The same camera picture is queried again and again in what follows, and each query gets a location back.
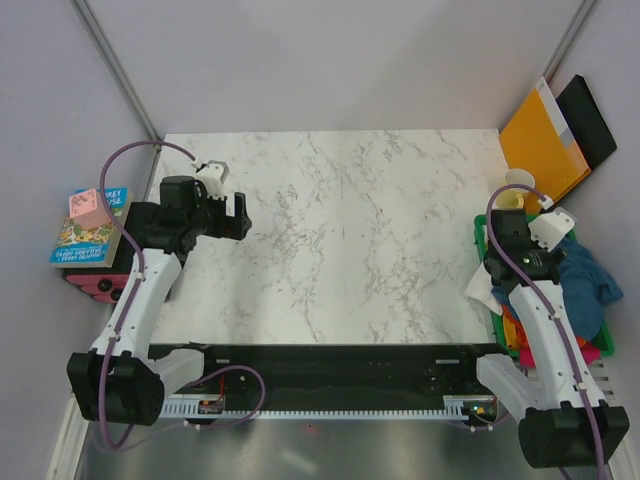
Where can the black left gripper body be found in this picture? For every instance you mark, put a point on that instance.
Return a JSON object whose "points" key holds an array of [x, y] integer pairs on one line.
{"points": [[201, 220]]}

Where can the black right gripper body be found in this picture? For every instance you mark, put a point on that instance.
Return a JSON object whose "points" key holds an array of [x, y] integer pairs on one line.
{"points": [[559, 255]]}

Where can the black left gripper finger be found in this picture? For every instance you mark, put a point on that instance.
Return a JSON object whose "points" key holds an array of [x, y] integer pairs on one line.
{"points": [[241, 222], [219, 206]]}

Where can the blue t shirt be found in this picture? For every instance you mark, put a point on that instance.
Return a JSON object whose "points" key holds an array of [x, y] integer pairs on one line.
{"points": [[587, 289]]}

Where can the orange t shirt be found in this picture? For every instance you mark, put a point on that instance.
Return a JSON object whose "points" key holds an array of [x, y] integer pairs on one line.
{"points": [[509, 315]]}

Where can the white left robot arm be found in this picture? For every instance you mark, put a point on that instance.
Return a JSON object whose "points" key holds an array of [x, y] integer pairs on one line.
{"points": [[116, 381]]}

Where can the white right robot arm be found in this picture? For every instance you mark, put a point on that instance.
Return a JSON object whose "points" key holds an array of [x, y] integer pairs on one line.
{"points": [[564, 419]]}

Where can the white t shirt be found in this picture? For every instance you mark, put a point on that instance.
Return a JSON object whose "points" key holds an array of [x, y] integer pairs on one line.
{"points": [[479, 288]]}

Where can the yellow t shirt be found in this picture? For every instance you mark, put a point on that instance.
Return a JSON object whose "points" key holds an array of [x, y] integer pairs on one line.
{"points": [[515, 335]]}

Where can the yellow mug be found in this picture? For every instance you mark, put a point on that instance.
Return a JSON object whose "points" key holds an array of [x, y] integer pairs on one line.
{"points": [[514, 198]]}

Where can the pink dice cube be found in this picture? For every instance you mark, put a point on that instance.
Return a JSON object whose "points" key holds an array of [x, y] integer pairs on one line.
{"points": [[87, 211]]}

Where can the pink t shirt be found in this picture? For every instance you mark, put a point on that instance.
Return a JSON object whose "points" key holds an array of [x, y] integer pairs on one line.
{"points": [[589, 352]]}

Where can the green plastic bin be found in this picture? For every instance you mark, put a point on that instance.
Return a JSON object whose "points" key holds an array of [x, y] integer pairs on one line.
{"points": [[602, 341]]}

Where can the pink black dumbbell set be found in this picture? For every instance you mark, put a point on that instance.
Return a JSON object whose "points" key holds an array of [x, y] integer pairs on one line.
{"points": [[103, 285]]}

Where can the blue paperback book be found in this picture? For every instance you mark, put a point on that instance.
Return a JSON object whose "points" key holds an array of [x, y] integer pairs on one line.
{"points": [[79, 247]]}

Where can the orange folder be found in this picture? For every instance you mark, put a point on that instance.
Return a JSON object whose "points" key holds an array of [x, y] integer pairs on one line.
{"points": [[539, 140]]}

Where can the black flat box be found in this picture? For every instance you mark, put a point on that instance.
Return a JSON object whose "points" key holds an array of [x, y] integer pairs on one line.
{"points": [[586, 122]]}

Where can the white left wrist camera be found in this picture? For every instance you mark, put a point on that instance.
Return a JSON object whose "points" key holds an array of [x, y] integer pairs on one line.
{"points": [[213, 175]]}

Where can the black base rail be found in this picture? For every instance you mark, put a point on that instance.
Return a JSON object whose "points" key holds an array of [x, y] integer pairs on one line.
{"points": [[344, 371]]}

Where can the white cable duct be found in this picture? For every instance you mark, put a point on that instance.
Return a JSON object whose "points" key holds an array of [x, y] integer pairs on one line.
{"points": [[203, 407]]}

